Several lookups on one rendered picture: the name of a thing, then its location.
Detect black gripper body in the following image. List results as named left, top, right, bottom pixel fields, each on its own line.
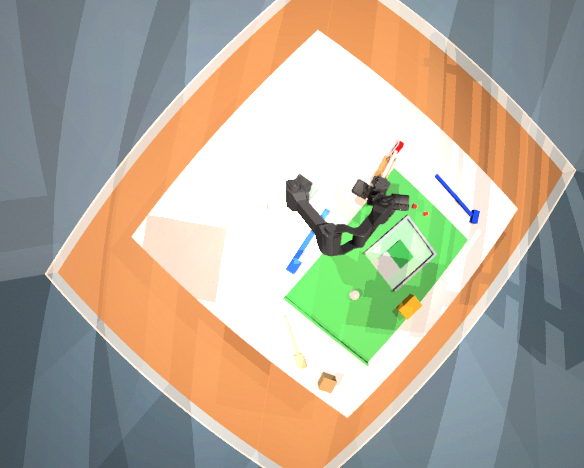
left=351, top=179, right=379, bottom=199

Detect blue flat bar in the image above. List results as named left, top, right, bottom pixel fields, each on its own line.
left=286, top=208, right=330, bottom=275

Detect green flat mat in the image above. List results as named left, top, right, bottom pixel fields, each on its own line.
left=286, top=168, right=468, bottom=363

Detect tan cube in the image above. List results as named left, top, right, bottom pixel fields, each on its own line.
left=318, top=371, right=337, bottom=393

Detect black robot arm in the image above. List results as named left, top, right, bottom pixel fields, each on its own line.
left=286, top=174, right=410, bottom=256

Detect yellow cube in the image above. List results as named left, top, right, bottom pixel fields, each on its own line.
left=396, top=294, right=422, bottom=320

